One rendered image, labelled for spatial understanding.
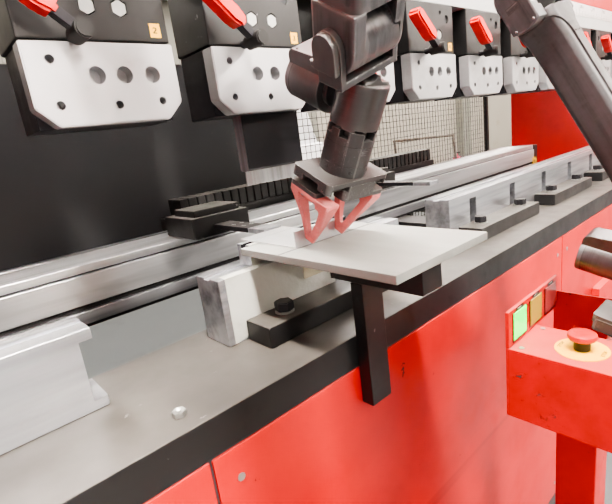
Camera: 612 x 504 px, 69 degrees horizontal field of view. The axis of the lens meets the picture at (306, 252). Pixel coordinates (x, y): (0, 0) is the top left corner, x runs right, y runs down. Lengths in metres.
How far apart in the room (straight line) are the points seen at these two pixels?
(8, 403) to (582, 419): 0.72
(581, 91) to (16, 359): 0.75
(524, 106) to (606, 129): 2.04
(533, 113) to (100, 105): 2.45
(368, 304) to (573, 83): 0.41
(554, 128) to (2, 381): 2.57
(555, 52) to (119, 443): 0.71
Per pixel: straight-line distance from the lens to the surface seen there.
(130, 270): 0.82
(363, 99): 0.49
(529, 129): 2.76
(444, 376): 0.82
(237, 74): 0.60
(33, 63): 0.51
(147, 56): 0.55
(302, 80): 0.54
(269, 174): 0.66
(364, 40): 0.45
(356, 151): 0.51
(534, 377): 0.78
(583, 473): 0.93
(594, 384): 0.75
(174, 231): 0.87
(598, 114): 0.74
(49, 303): 0.79
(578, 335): 0.77
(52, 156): 1.06
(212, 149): 1.20
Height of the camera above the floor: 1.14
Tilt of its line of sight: 14 degrees down
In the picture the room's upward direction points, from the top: 8 degrees counter-clockwise
